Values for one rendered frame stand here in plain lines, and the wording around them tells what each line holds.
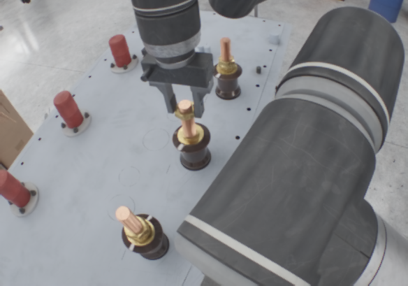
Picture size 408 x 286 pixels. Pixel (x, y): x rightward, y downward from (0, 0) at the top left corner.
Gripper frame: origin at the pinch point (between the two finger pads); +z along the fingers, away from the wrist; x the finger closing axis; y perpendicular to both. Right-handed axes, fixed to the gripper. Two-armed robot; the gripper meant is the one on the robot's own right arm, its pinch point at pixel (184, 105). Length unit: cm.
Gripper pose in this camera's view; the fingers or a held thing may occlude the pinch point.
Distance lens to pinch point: 60.9
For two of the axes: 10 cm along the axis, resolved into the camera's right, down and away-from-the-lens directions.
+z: 0.9, 6.2, 7.8
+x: 9.5, 1.8, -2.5
